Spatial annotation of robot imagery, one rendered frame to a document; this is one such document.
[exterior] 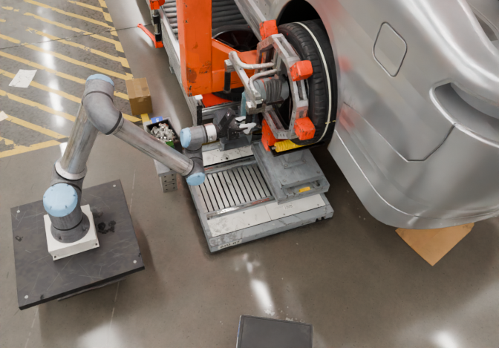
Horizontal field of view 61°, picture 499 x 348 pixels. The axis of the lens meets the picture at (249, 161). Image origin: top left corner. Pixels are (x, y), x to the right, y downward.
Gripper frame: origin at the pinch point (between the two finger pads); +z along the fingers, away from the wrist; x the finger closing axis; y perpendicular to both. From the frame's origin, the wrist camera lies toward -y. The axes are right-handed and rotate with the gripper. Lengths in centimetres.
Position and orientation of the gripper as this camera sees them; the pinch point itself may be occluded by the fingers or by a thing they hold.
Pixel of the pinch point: (252, 120)
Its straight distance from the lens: 217.9
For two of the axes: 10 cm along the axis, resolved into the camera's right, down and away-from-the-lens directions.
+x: 3.5, 7.3, -5.9
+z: 9.4, -2.2, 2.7
